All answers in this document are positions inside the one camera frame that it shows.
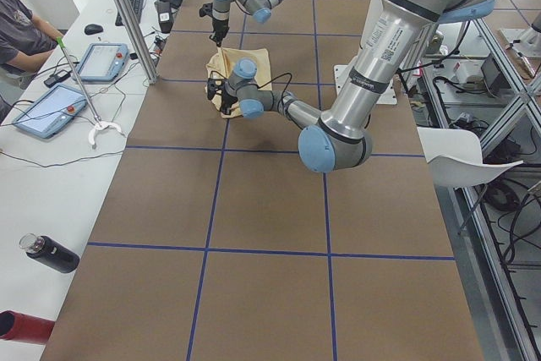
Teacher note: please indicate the seated person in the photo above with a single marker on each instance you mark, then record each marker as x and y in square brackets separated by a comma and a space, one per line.
[27, 40]

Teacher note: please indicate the yellow long-sleeve shirt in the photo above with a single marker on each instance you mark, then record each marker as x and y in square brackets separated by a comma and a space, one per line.
[246, 74]

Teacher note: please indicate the near blue teach pendant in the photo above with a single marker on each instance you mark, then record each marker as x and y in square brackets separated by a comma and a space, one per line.
[52, 112]

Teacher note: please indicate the white chair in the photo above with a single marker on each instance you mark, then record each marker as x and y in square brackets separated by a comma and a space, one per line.
[455, 160]

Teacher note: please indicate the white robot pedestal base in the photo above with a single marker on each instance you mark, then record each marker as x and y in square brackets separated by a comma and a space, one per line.
[387, 97]

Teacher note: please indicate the aluminium frame post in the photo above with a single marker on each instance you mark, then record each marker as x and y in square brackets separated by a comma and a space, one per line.
[137, 39]

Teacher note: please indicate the white reacher grabber stick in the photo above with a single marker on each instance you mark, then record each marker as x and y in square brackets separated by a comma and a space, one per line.
[100, 124]

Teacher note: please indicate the black computer mouse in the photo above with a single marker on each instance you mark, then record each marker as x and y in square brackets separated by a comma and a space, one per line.
[92, 29]

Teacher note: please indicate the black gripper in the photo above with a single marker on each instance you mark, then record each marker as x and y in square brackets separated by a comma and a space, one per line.
[229, 95]
[219, 25]

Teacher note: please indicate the blue teach pendant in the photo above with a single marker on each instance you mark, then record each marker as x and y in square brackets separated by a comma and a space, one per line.
[102, 62]
[52, 112]

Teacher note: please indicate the black keyboard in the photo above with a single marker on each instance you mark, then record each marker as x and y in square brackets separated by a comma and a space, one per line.
[132, 5]

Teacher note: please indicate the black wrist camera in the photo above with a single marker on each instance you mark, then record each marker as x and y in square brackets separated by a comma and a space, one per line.
[206, 10]
[214, 87]

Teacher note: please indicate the black water bottle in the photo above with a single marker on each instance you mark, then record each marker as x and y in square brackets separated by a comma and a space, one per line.
[49, 252]

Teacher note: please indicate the black phone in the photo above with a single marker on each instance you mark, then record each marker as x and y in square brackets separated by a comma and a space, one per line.
[57, 78]

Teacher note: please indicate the red cylinder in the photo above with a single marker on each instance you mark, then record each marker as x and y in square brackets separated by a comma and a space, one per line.
[25, 328]

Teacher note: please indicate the far blue teach pendant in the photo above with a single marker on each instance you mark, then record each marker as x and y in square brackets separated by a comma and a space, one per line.
[102, 62]

